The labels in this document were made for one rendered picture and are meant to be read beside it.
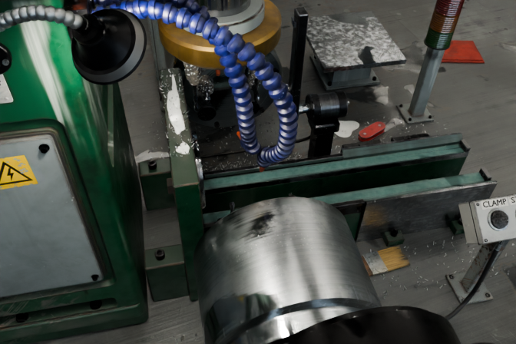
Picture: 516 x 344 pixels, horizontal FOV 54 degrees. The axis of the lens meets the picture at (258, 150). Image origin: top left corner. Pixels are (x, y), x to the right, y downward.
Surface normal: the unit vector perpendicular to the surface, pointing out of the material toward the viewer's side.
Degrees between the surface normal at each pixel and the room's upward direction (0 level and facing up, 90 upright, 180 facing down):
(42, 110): 90
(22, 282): 90
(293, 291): 6
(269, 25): 0
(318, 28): 0
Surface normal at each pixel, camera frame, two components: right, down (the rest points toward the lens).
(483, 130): 0.02, -0.71
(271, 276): -0.26, -0.64
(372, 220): 0.21, 0.70
